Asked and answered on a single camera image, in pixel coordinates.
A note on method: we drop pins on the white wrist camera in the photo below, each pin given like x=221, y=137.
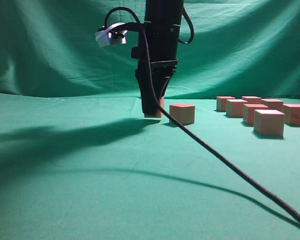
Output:
x=107, y=36

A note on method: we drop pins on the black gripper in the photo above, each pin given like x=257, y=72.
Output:
x=161, y=56

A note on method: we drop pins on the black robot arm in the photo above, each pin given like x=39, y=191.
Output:
x=162, y=23

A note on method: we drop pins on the green cloth backdrop and cover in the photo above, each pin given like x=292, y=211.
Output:
x=79, y=161

